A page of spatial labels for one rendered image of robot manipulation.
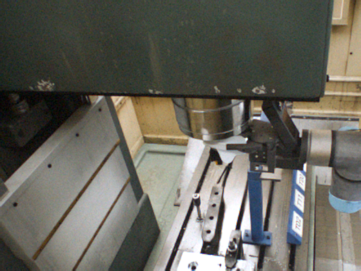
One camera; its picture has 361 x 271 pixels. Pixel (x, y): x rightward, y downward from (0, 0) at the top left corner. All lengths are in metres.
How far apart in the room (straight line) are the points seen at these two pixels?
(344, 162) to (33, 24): 0.59
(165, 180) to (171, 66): 1.49
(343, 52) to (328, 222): 0.77
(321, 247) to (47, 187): 0.97
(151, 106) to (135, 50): 1.54
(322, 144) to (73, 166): 0.66
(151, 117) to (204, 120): 1.51
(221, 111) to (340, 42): 1.15
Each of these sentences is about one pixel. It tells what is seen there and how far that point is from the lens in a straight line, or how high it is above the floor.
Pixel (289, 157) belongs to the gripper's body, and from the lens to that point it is 0.72.
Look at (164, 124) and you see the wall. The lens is 2.11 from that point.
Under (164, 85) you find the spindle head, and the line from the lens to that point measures 0.55.
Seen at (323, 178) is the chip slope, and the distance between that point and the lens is 1.73.
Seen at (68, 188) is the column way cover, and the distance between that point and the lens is 1.00.
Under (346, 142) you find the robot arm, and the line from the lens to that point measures 0.69.
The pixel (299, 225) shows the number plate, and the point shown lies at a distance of 1.24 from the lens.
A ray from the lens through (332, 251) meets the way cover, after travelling 1.38.
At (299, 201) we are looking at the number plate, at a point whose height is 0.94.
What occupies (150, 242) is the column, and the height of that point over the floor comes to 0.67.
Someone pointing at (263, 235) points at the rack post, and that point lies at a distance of 1.23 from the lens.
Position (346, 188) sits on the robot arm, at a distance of 0.75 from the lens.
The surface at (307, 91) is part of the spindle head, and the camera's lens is 0.50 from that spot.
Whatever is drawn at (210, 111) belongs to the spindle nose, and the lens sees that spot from 0.60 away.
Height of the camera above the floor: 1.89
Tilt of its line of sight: 39 degrees down
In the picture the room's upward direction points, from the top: 8 degrees counter-clockwise
